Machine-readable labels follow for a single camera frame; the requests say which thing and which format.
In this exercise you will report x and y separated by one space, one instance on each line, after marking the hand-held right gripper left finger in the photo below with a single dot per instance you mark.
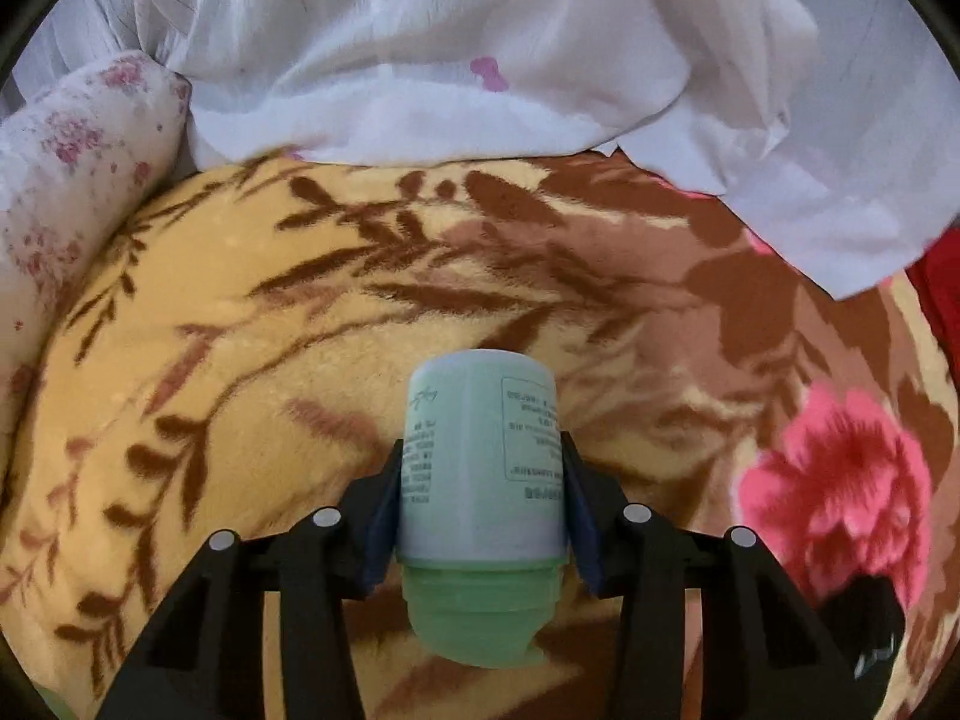
382 525

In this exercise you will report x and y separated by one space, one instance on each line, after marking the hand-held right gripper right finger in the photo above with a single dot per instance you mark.
581 532

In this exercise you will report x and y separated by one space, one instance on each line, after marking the green and white bottle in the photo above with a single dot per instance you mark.
480 465

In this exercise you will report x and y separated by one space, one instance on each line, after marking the yellow floral plush blanket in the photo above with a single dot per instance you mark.
300 315

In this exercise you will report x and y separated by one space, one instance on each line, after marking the red cloth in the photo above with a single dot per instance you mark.
941 292

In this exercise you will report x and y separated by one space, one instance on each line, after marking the pink floral rolled quilt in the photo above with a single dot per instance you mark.
75 165

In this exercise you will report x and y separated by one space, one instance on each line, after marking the white sheer curtain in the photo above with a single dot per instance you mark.
450 52

